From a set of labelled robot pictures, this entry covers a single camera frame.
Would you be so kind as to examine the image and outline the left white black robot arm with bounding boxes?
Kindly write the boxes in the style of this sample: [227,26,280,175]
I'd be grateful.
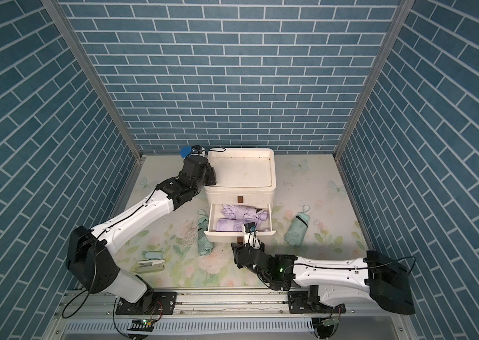
[65,154,216,304]

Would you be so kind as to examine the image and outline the white slotted cable duct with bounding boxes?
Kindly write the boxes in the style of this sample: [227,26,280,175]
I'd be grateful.
[65,317,314,336]

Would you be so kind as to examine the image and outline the blue lid pencil tube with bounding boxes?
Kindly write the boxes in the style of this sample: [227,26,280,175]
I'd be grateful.
[180,146,192,159]

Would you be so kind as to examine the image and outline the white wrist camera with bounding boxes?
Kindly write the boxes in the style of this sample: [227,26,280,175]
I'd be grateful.
[243,222,261,249]
[190,145,206,157]

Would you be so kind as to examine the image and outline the green circuit board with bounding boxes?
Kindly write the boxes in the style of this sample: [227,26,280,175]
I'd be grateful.
[127,319,154,333]

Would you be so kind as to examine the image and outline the metal base rail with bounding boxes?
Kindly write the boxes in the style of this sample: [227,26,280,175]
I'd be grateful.
[52,285,393,320]

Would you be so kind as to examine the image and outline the floral table mat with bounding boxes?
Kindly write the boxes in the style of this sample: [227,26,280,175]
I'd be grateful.
[114,154,368,288]

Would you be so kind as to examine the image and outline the purple umbrella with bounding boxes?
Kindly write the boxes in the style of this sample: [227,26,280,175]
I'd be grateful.
[221,205,269,222]
[215,218,261,232]

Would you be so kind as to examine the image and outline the green umbrella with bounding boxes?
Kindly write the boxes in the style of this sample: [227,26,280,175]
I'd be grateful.
[197,209,214,256]
[284,205,310,247]

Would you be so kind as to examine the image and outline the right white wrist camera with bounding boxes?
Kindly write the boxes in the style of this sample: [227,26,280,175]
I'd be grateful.
[243,222,261,249]

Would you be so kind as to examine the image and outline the white plastic drawer cabinet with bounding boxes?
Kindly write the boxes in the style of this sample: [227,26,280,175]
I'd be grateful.
[205,148,276,208]

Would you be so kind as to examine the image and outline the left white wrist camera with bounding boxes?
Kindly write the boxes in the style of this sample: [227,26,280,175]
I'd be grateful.
[190,145,206,157]

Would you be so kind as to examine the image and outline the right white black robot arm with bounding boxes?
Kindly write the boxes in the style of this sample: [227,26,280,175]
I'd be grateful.
[231,243,415,315]

